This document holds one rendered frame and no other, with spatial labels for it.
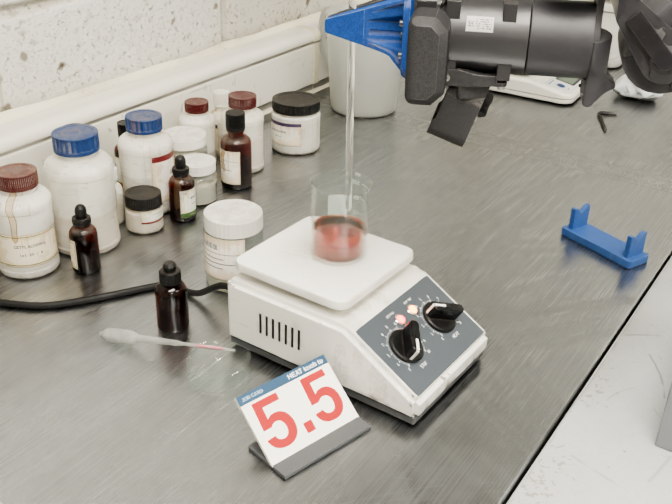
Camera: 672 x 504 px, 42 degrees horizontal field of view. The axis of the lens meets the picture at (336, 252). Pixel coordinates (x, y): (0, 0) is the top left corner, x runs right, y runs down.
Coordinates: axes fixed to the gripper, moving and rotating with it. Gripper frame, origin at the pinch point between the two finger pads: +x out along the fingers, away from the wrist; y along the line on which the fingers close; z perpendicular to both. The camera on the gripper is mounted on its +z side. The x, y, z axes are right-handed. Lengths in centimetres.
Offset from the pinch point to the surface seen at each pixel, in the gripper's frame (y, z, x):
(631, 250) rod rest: 20.5, 27.4, -26.7
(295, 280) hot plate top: -6.0, 20.1, 4.6
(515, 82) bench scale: 76, 26, -14
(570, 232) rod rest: 25.5, 28.4, -20.6
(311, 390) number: -12.6, 26.2, 1.8
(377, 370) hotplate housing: -10.9, 24.7, -3.2
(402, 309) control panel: -4.1, 22.9, -4.3
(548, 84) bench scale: 76, 26, -19
